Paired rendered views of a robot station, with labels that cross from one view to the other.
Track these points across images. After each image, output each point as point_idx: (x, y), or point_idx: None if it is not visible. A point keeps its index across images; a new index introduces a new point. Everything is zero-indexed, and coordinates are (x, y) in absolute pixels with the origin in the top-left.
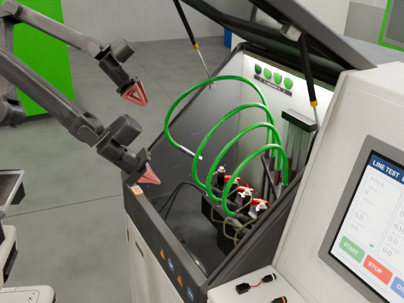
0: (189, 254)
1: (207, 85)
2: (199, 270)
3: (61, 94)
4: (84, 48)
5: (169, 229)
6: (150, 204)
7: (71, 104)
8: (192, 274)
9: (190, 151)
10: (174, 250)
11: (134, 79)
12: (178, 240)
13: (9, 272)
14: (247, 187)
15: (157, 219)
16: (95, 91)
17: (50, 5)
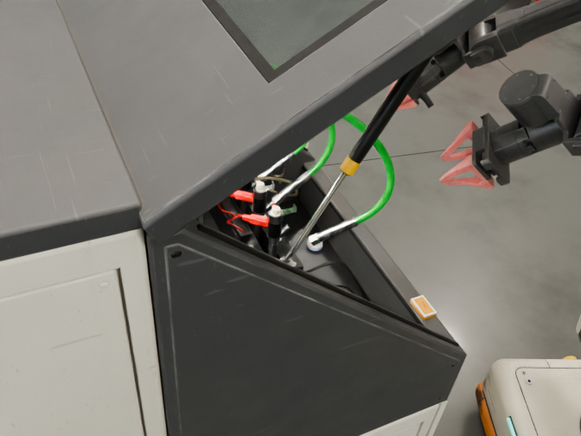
0: (325, 194)
1: (298, 268)
2: (313, 175)
3: (535, 6)
4: None
5: (354, 228)
6: (391, 278)
7: (514, 12)
8: (322, 171)
9: (334, 226)
10: (344, 200)
11: (478, 133)
12: (340, 213)
13: (580, 338)
14: (228, 221)
15: (374, 247)
16: None
17: None
